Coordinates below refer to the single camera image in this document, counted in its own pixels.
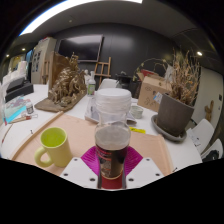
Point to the black flat case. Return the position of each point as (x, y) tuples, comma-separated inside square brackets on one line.
[(18, 91)]

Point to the open newspaper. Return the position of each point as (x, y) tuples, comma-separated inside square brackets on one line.
[(90, 111)]

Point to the wooden mannequin figure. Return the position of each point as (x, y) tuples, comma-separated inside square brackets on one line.
[(209, 111)]

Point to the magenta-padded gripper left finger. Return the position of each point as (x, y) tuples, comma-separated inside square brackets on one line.
[(80, 171)]

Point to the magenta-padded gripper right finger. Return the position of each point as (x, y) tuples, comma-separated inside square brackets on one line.
[(145, 171)]

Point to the tan wooden drawing board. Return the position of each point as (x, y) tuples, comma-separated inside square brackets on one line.
[(80, 133), (150, 146)]

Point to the clear bottle with dark drink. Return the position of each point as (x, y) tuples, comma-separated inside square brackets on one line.
[(111, 133)]

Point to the paint brush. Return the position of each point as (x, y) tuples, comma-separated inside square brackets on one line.
[(21, 118)]

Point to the small paint jar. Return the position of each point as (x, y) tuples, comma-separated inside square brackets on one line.
[(30, 108)]

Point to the lime green mug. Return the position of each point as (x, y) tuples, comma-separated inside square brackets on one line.
[(58, 150)]

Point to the dry plant in grey pot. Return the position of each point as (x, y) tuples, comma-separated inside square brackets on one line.
[(173, 115)]

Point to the black backpack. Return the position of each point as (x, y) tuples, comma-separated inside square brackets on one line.
[(211, 156)]

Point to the red box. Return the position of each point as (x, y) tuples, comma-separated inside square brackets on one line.
[(148, 72)]

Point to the small yellow tag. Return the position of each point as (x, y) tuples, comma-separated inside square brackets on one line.
[(137, 130)]

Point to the small white bowl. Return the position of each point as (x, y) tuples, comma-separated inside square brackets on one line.
[(136, 112)]

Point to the white spray bottle green label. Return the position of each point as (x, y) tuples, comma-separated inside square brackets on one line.
[(91, 86)]

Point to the round ceiling lights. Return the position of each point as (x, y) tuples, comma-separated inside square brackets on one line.
[(199, 53)]

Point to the white chair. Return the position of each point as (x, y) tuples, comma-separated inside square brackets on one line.
[(215, 145), (107, 84), (201, 131)]

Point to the brown cardboard box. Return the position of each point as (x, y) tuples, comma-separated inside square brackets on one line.
[(150, 93)]

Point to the wooden easel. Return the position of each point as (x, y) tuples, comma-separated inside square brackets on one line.
[(102, 68), (45, 71)]

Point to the long ceiling light panel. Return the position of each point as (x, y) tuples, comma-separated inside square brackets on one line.
[(53, 13)]

